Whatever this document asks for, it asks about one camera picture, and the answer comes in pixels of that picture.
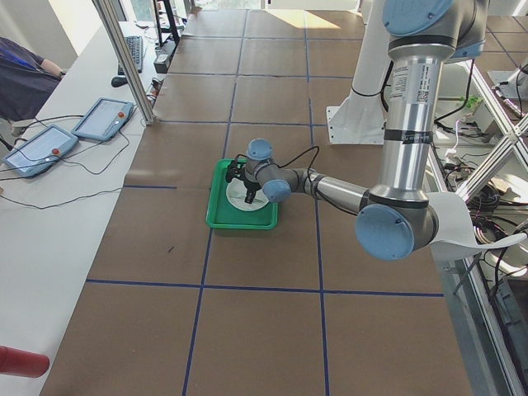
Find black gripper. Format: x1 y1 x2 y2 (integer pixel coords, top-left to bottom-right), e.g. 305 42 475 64
242 171 260 204

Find far blue teach pendant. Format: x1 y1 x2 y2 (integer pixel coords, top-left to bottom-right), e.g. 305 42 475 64
72 97 134 142

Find red cylinder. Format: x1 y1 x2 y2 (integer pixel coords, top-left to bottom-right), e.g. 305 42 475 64
1 346 50 378

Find seated person in blue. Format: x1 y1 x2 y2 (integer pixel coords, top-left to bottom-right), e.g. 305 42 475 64
1 37 65 121

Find black keyboard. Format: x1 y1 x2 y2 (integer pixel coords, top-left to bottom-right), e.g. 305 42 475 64
125 35 144 73

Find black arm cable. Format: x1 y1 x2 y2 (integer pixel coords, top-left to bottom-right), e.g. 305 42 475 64
280 144 327 199

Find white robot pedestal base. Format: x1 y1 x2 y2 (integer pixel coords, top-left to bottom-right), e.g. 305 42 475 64
327 0 390 144

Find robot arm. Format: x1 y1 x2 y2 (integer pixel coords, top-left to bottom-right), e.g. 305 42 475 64
238 1 489 261

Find near blue teach pendant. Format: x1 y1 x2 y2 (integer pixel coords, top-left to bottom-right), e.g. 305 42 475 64
2 125 78 177

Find aluminium frame post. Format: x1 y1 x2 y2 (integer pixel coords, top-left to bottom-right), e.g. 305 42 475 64
92 0 156 125

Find blue teach pendant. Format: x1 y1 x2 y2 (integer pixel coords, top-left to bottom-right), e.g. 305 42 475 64
72 97 134 142
2 125 78 177

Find white curved plastic sheet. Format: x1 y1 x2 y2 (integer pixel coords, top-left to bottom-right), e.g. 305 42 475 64
428 192 527 262

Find white round plate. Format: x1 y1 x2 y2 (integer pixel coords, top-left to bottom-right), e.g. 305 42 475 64
225 178 269 212

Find green plastic tray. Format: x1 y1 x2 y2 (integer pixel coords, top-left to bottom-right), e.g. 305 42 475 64
206 158 278 230

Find black computer mouse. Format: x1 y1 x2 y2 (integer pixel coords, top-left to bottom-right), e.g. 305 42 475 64
111 75 128 87

